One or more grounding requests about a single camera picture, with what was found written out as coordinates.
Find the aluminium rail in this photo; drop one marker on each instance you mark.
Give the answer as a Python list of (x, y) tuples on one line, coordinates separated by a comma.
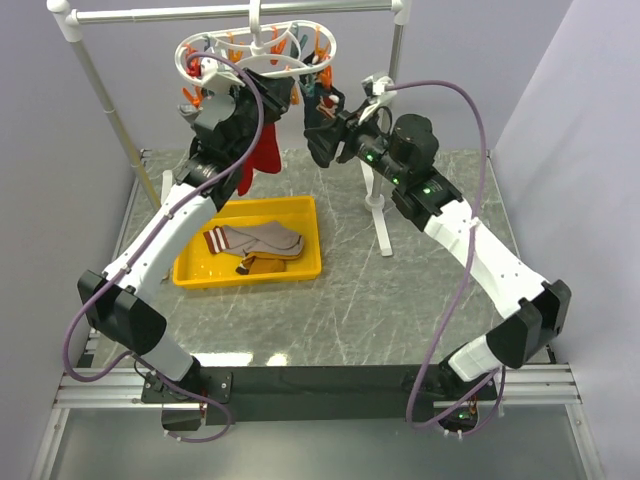
[(121, 388)]

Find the red penguin sock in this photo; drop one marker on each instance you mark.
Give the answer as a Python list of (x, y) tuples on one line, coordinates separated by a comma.
[(247, 177)]

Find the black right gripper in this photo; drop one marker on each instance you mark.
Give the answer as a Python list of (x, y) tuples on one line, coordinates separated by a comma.
[(325, 140)]

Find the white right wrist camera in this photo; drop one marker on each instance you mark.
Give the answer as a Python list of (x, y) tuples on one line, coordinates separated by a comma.
[(378, 94)]

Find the yellow plastic bin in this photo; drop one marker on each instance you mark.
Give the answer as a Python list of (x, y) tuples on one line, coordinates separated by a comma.
[(197, 268)]

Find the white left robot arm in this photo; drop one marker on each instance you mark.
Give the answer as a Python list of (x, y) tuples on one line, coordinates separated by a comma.
[(227, 127)]

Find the brown striped grey sock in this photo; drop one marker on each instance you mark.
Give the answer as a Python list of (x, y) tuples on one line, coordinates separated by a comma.
[(270, 238)]

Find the mustard yellow sock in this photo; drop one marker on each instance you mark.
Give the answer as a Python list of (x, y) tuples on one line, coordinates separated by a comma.
[(259, 263)]

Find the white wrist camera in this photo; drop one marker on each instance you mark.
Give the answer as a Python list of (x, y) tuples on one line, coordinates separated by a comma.
[(378, 94), (212, 75)]

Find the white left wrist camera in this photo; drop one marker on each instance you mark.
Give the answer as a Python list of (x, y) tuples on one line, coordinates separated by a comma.
[(212, 75)]

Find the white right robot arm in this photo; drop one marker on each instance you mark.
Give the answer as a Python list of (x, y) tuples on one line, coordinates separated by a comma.
[(533, 309)]

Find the dark navy hanging sock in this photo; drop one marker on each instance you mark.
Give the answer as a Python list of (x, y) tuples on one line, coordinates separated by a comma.
[(321, 104)]

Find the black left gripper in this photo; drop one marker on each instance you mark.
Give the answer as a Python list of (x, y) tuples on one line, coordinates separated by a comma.
[(274, 93)]

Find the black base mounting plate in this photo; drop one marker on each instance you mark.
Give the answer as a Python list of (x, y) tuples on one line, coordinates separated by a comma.
[(304, 393)]

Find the white clip hanger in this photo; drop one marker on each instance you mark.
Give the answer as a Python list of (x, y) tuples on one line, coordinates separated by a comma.
[(301, 48)]

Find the white and silver drying rack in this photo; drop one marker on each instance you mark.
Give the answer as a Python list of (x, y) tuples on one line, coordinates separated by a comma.
[(71, 20)]

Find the red sock with stripes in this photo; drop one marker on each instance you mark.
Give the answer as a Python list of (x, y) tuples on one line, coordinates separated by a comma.
[(266, 156)]

